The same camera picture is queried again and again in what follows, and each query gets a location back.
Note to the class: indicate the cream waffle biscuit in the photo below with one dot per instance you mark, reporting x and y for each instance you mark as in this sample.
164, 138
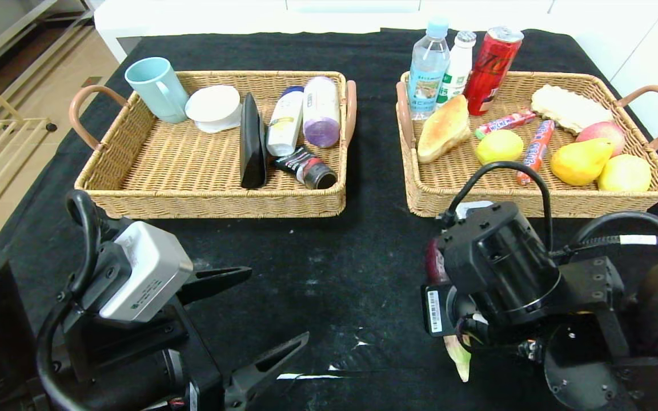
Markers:
563, 107

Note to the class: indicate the short pink candy roll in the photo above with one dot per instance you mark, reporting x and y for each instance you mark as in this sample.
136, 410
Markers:
506, 123

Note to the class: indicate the thin white strip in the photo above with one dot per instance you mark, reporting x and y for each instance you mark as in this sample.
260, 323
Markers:
306, 376

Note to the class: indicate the black cosmetic tube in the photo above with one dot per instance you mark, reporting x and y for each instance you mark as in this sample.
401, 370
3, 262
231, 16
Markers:
306, 167

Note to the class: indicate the white cup purple lid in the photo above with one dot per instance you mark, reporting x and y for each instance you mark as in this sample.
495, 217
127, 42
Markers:
321, 114

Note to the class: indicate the light blue mug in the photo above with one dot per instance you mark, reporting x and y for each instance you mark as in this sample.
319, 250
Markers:
155, 84

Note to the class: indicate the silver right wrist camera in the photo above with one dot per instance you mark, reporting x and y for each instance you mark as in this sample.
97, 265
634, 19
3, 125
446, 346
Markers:
474, 206

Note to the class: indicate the yellow lemon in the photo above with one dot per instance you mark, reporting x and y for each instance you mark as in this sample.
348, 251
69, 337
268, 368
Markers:
499, 147

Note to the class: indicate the white table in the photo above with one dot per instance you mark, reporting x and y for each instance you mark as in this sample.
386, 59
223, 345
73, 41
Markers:
220, 17

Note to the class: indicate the red cola can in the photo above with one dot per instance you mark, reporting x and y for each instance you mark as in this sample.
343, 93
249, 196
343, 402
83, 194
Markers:
489, 74

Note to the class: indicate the white milk bottle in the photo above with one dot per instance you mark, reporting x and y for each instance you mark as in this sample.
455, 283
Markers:
459, 68

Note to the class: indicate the purple eggplant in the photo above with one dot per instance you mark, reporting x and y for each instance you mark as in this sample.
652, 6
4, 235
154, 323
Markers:
457, 357

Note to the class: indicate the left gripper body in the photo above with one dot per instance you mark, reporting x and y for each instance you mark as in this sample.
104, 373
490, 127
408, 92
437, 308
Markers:
202, 349

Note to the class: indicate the white round lidded container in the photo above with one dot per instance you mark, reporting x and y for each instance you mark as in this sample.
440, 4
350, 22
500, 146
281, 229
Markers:
213, 107

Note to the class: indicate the clear water bottle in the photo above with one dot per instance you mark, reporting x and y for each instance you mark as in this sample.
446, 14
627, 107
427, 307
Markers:
427, 74

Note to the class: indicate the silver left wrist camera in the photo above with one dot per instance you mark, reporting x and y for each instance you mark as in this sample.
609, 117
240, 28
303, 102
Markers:
146, 274

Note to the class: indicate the red peach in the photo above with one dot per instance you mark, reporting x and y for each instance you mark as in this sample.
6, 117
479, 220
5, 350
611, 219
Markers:
603, 132

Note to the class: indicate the white bottle blue cap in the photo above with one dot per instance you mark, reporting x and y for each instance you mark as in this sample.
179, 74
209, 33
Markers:
285, 120

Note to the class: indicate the croissant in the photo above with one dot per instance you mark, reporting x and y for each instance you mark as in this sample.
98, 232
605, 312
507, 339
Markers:
443, 128

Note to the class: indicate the round yellow fruit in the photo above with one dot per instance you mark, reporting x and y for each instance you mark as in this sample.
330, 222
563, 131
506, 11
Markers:
626, 173

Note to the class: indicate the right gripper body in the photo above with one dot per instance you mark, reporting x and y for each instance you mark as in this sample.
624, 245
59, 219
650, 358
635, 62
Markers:
435, 311

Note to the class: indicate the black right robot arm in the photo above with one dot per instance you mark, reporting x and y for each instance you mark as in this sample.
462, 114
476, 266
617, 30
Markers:
506, 268

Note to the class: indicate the black glasses case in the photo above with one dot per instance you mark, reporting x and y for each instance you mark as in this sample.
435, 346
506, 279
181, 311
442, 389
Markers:
253, 142

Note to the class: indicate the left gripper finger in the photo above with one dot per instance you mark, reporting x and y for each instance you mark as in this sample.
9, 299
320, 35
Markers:
215, 279
266, 371

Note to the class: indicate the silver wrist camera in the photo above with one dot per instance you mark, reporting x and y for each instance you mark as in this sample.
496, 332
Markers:
146, 274
474, 206

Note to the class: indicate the long orange candy roll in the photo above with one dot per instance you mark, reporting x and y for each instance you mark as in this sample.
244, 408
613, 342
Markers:
537, 145

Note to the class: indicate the yellow pear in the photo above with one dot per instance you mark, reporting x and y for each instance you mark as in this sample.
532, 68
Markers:
577, 164

